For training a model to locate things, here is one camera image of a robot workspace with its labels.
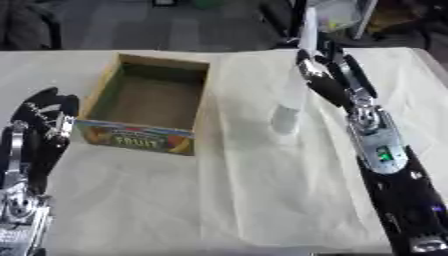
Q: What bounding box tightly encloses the tall translucent white bottle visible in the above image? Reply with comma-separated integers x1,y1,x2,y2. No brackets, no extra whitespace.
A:
269,6,322,136

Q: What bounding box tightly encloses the black stand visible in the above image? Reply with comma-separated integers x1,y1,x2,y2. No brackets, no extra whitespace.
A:
257,0,310,48

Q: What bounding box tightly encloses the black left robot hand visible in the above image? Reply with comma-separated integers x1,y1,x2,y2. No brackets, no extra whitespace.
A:
0,86,81,198

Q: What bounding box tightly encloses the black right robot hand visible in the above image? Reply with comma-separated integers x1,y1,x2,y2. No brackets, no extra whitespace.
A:
294,39,380,114

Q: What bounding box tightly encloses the clear plastic bin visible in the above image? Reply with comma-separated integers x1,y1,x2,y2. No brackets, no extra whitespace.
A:
315,0,380,40

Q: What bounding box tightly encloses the tan cardboard box green inside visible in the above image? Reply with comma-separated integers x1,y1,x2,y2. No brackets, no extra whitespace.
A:
73,52,212,157

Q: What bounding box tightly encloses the black chair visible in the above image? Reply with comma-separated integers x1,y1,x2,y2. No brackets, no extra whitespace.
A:
0,0,65,51

